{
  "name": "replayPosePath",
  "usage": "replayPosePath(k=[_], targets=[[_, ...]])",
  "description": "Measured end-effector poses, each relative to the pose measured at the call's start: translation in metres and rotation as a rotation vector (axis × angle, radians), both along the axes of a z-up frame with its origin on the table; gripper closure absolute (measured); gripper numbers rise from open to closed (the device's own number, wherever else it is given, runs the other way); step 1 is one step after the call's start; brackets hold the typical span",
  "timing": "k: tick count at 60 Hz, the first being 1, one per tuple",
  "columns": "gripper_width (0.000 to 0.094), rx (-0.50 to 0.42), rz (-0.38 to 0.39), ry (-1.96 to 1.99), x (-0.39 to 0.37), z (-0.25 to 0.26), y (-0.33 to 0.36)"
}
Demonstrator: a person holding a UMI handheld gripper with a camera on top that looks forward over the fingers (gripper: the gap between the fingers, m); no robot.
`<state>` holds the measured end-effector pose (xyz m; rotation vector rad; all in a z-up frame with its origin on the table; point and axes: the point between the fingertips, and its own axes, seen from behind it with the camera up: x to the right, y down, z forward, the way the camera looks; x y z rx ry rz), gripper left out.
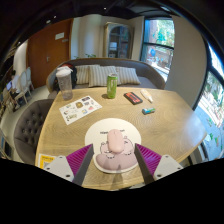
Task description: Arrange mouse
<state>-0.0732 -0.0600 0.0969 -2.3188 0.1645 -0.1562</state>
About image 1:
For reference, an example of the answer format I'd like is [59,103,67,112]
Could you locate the white tube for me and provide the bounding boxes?
[139,88,154,104]

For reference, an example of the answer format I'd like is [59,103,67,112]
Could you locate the black and red box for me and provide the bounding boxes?
[123,91,144,106]

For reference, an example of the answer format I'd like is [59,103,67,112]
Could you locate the grey curved sofa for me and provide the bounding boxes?
[45,57,167,99]

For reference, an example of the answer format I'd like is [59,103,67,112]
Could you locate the small teal eraser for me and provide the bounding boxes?
[141,106,156,116]

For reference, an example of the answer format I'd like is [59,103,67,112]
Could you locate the grey tufted armchair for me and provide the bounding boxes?
[13,98,55,166]

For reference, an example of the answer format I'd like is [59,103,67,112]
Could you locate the clear shaker bottle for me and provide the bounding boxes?
[55,65,74,101]

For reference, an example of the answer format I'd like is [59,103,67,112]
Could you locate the person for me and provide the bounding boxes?
[9,69,22,98]

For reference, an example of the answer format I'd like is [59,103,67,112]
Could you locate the brown wooden door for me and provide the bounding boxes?
[27,18,74,89]

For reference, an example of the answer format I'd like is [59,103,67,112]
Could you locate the white chairs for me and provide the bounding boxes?
[13,66,35,104]

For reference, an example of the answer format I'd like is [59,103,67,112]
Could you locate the open laptop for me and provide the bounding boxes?
[5,80,14,92]

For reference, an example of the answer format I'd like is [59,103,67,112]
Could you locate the white cartoon mouse pad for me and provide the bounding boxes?
[84,117,142,175]

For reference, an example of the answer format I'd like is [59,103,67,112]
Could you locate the black-framed window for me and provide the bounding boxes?
[139,18,175,81]
[193,46,224,162]

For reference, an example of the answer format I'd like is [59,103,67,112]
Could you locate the pink computer mouse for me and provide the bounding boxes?
[106,128,127,155]

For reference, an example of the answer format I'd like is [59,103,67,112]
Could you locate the green drink can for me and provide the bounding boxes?
[106,73,119,100]

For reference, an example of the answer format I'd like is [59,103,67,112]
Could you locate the white sticker sheet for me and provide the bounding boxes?
[58,95,103,126]

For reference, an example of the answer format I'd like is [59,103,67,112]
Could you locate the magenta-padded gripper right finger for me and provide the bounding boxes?
[134,143,184,185]

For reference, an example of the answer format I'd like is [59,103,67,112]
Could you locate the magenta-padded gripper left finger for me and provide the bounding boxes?
[44,143,95,187]

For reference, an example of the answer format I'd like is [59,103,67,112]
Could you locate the arched glass-door cabinet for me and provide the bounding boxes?
[103,22,134,61]

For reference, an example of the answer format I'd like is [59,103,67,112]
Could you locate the yellow label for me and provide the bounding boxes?
[37,153,58,170]

